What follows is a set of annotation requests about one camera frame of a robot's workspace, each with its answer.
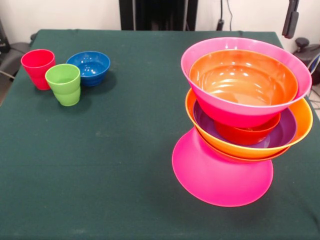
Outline deep red-orange bowl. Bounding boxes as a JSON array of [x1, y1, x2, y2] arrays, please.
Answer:
[[194, 127, 291, 164]]

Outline black cable with plug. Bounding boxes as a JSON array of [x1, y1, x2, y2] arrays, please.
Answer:
[[216, 0, 225, 31]]

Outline orange bowl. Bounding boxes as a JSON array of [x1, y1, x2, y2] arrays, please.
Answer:
[[185, 87, 314, 160]]

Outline blue bowl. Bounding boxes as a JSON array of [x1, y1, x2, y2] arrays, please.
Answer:
[[66, 50, 111, 87]]

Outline pink bowl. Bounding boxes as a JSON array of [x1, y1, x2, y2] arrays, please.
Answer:
[[180, 36, 313, 129], [171, 127, 274, 208]]

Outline dark green tablecloth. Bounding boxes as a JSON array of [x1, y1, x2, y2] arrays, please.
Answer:
[[0, 29, 320, 240]]

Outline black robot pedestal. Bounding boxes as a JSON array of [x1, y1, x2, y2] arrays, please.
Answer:
[[119, 0, 198, 31]]

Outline small red bowl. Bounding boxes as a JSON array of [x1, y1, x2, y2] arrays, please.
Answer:
[[214, 112, 281, 146]]

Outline purple bowl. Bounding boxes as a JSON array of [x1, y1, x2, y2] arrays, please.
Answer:
[[192, 99, 298, 149]]

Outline shallow red-orange bowl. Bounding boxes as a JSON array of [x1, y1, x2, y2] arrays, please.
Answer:
[[189, 49, 299, 106]]

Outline green cup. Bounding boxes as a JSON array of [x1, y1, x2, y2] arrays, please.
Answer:
[[45, 63, 82, 107]]

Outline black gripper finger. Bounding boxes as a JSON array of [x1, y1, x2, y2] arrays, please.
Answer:
[[281, 0, 300, 40]]

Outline red cup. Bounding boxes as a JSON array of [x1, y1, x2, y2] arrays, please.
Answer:
[[20, 49, 56, 91]]

